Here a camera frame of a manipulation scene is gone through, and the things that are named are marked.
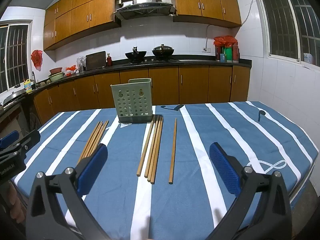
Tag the black open wok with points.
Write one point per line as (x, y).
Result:
(136, 54)

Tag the black kitchen countertop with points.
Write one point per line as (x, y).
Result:
(200, 62)

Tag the blue box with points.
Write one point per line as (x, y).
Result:
(223, 57)

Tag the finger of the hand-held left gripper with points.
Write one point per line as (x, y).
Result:
(8, 139)
(30, 138)

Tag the black wok with lid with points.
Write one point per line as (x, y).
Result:
(162, 51)

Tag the large red plastic bag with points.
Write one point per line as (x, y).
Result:
(225, 40)

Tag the green perforated utensil holder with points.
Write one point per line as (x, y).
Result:
(130, 115)

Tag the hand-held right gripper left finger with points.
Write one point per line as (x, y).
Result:
(92, 170)

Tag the dark cutting board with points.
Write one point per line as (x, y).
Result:
(95, 60)

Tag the person's left hand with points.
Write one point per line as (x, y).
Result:
(11, 200)

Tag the small red plastic bag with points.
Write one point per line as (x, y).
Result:
(70, 69)

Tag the red plastic bag on hook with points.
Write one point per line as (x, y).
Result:
(37, 58)

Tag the white wall socket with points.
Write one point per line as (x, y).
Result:
(205, 49)

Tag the yellow detergent bottle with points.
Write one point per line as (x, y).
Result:
(28, 86)

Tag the green basin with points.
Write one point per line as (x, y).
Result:
(56, 77)

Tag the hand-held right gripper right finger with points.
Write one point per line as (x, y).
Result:
(222, 165)

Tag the black gas stove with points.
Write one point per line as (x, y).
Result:
(160, 60)

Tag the large barred window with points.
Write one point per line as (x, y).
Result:
(280, 17)

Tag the steel range hood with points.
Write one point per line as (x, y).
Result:
(143, 6)

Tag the clear plastic bag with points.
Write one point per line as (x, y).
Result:
(81, 63)

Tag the blue white striped tablecloth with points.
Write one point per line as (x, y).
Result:
(190, 155)

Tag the red bottle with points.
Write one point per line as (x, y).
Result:
(109, 61)

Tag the metal faucet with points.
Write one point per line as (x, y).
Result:
(33, 76)

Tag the green packet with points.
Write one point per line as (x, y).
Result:
(229, 54)

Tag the wooden lower cabinets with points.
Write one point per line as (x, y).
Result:
(195, 85)

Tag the pink basin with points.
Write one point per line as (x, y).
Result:
(56, 70)

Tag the red packet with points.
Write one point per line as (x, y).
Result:
(218, 52)
(236, 53)

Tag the barred window with white frame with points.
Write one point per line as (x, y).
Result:
(15, 55)

